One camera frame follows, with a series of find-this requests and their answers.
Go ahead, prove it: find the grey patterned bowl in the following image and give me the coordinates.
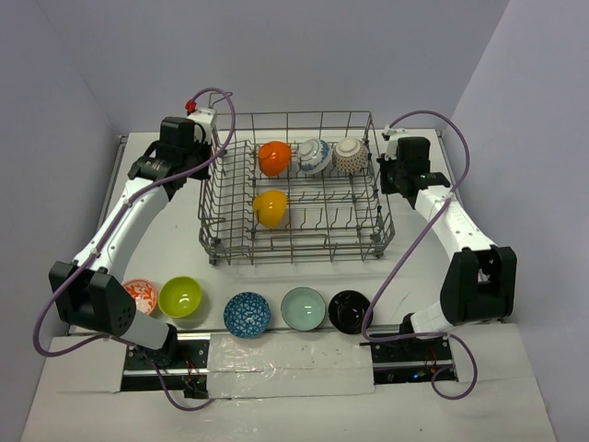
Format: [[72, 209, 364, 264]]
[[333, 137, 368, 175]]

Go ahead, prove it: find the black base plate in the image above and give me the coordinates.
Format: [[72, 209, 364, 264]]
[[360, 338, 457, 385], [120, 336, 210, 400]]

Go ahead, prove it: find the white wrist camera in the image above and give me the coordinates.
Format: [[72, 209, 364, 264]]
[[382, 126, 409, 159], [185, 99, 216, 144]]

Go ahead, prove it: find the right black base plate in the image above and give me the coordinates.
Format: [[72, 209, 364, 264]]
[[360, 338, 457, 385]]

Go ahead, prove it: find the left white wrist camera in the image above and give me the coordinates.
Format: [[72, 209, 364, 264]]
[[185, 99, 216, 144]]

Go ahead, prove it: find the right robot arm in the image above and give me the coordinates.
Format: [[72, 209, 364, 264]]
[[377, 131, 517, 360]]

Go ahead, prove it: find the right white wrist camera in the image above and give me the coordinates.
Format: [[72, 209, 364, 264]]
[[382, 126, 409, 159]]

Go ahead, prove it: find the yellow-orange bowl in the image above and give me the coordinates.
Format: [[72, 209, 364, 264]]
[[252, 190, 287, 228]]

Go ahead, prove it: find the blue triangle pattern bowl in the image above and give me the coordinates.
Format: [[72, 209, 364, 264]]
[[223, 292, 271, 339]]

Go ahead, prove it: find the orange bowl white inside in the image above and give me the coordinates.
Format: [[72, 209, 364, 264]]
[[258, 141, 292, 177]]

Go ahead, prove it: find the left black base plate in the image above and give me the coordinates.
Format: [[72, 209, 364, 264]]
[[120, 336, 210, 400]]

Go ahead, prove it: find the orange white patterned bowl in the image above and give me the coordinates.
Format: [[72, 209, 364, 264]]
[[123, 279, 158, 315]]

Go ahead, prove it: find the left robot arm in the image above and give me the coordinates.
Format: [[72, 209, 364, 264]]
[[49, 109, 216, 367]]

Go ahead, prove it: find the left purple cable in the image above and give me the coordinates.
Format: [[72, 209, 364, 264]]
[[34, 87, 237, 411]]

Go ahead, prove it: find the light teal bowl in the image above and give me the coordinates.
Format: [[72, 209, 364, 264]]
[[281, 287, 327, 332]]

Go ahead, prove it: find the blue floral bowl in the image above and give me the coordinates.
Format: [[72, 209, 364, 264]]
[[296, 139, 333, 175]]

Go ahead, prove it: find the black glossy bowl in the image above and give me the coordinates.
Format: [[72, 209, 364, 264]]
[[328, 290, 370, 335]]

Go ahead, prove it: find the lime green bowl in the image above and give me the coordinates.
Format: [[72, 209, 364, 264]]
[[158, 276, 202, 319]]

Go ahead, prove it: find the grey wire dish rack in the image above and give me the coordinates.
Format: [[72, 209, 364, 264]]
[[198, 93, 396, 265]]

